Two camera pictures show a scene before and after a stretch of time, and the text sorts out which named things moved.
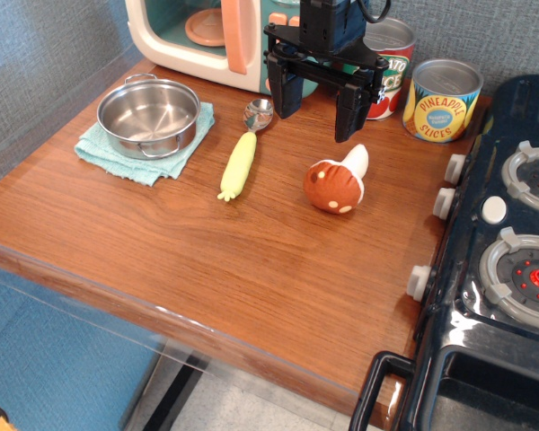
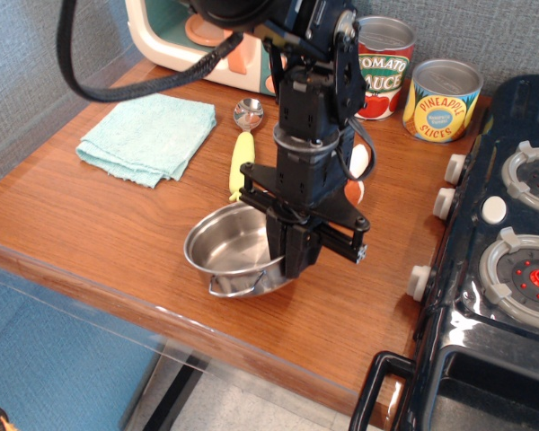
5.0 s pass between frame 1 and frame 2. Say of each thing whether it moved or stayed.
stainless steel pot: moved
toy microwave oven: stayed
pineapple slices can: stayed
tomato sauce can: stayed
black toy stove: stayed
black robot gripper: moved
